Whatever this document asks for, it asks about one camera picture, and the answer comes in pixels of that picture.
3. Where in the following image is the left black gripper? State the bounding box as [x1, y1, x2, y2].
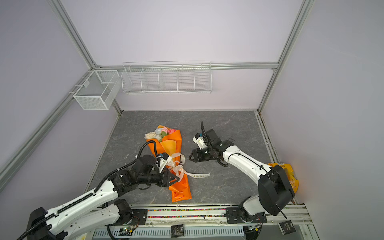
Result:
[138, 169, 180, 187]

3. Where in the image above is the white ribbon strip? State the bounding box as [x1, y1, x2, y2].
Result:
[166, 153, 210, 182]

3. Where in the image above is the orange wrapping paper sheet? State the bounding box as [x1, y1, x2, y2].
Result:
[145, 125, 192, 203]

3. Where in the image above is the cream fake rose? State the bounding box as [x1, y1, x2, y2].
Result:
[145, 132, 163, 142]

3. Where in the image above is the red pink fake rose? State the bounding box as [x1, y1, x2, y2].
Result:
[168, 129, 177, 135]

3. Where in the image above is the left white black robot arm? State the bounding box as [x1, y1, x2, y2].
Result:
[19, 153, 180, 240]

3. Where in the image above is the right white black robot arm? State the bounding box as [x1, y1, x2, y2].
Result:
[189, 129, 295, 223]

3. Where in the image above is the black square card middle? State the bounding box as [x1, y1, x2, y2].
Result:
[171, 224, 185, 239]

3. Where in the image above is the black square card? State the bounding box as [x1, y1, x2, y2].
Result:
[278, 220, 297, 236]
[171, 224, 185, 239]

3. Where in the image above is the yellow snack bag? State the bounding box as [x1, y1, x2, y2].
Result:
[269, 163, 300, 193]

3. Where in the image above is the black square card right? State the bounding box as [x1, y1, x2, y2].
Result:
[278, 220, 297, 236]

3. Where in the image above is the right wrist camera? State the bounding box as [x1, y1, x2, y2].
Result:
[193, 133, 208, 150]

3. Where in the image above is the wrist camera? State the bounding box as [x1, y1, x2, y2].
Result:
[193, 133, 208, 150]
[158, 153, 172, 173]

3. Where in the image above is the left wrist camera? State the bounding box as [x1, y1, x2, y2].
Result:
[158, 153, 172, 173]

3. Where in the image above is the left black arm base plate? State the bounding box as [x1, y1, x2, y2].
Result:
[116, 209, 148, 226]

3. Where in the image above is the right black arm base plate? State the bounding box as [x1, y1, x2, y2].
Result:
[224, 207, 267, 224]

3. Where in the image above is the white slotted cable duct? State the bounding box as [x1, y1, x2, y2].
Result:
[93, 226, 246, 240]

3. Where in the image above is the long white wire rack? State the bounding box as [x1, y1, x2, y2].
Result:
[121, 61, 213, 94]

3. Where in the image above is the small white wire basket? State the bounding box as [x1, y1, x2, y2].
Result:
[74, 70, 122, 111]

